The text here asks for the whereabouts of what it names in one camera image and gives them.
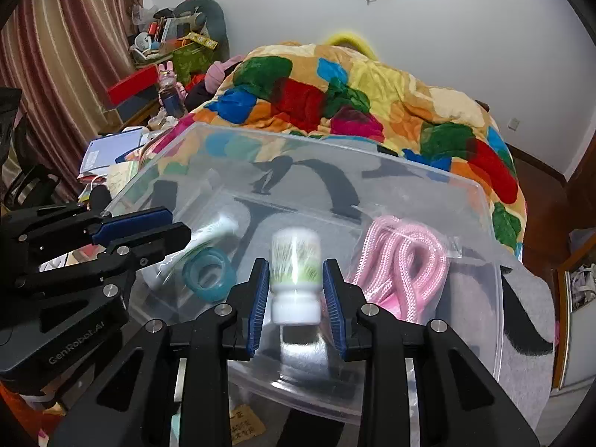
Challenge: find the colourful patchwork blanket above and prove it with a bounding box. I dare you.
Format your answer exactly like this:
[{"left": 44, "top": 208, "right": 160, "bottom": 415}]
[{"left": 156, "top": 44, "right": 527, "bottom": 257}]

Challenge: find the pink bunny toy bottle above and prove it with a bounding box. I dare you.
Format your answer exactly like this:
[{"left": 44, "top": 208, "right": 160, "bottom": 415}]
[{"left": 158, "top": 61, "right": 187, "bottom": 118}]

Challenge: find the green patterned box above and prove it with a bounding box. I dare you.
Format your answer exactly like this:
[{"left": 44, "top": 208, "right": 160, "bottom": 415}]
[{"left": 167, "top": 42, "right": 218, "bottom": 85}]

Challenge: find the yellow pillow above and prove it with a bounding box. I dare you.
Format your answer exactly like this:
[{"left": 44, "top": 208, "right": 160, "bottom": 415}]
[{"left": 325, "top": 31, "right": 378, "bottom": 61}]

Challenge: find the blue white booklet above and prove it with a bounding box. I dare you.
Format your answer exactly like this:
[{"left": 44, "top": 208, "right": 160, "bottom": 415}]
[{"left": 78, "top": 127, "right": 143, "bottom": 181}]

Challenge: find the white toothpaste tube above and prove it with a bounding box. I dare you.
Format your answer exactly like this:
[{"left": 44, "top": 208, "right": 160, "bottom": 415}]
[{"left": 156, "top": 215, "right": 238, "bottom": 280}]

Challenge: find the clear plastic storage box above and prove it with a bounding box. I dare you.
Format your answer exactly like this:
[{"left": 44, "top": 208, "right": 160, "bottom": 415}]
[{"left": 107, "top": 123, "right": 503, "bottom": 424}]

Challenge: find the pink knitted hat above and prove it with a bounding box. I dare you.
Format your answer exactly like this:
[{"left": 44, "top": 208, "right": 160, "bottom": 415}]
[{"left": 204, "top": 54, "right": 244, "bottom": 94}]

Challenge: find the striped brown curtain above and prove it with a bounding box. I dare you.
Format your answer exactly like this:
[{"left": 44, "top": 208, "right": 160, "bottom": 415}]
[{"left": 1, "top": 0, "right": 142, "bottom": 201}]

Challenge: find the red box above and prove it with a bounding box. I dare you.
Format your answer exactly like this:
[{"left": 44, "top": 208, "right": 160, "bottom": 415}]
[{"left": 107, "top": 64, "right": 159, "bottom": 106}]

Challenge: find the blue tape roll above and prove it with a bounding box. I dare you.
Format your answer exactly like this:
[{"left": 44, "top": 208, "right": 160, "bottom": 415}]
[{"left": 182, "top": 247, "right": 237, "bottom": 303}]

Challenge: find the pink rope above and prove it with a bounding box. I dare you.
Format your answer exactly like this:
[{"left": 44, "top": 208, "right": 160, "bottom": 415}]
[{"left": 348, "top": 215, "right": 463, "bottom": 324}]

